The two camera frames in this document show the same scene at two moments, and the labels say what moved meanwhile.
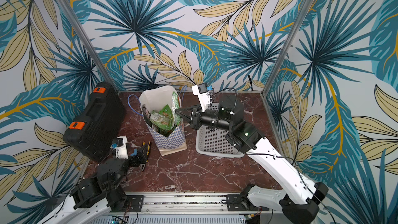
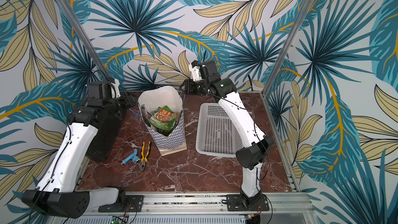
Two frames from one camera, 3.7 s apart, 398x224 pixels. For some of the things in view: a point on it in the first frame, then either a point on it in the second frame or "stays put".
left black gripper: [143, 157] → [127, 96]
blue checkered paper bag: [154, 97] stays put
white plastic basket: [212, 141] stays put
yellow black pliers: [142, 166] stays put
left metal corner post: [71, 13] stays put
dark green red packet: [146, 115] stays put
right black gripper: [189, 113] → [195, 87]
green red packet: [176, 103] → [165, 114]
